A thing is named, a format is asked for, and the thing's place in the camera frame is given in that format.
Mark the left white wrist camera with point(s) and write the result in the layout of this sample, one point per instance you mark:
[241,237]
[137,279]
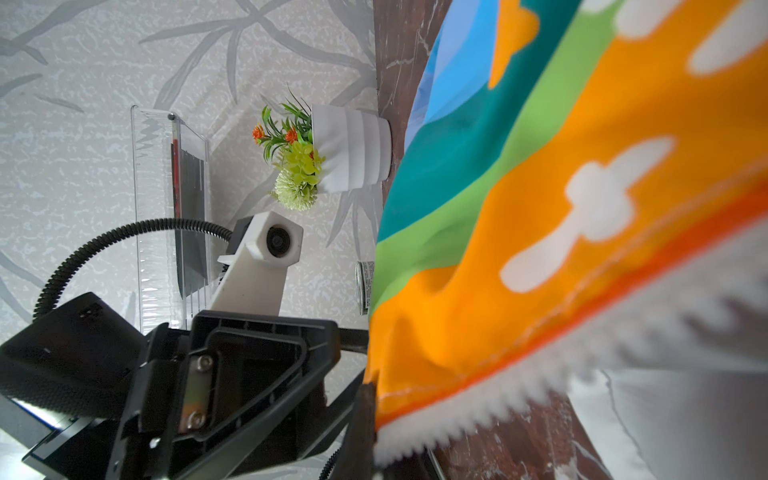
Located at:
[260,251]

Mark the potted artificial flower plant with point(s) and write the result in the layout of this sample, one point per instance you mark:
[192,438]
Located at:
[322,149]

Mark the rainbow striped child jacket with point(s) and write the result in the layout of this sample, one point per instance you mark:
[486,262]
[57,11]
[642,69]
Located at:
[583,191]

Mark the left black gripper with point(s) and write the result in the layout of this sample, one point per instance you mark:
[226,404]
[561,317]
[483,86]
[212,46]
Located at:
[233,394]

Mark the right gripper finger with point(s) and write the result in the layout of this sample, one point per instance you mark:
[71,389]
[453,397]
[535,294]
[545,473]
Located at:
[355,459]

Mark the clear acrylic wall shelf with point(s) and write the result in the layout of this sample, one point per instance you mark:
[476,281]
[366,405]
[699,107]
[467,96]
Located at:
[176,271]

